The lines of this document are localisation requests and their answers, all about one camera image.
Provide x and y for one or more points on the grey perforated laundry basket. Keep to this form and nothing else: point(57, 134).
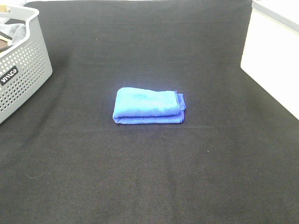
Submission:
point(25, 66)

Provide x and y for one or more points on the blue microfiber towel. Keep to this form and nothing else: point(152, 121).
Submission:
point(141, 106)

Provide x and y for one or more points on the white slotted storage box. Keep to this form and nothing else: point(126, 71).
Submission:
point(271, 50)

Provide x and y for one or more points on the grey towel in basket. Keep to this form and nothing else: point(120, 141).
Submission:
point(12, 33)

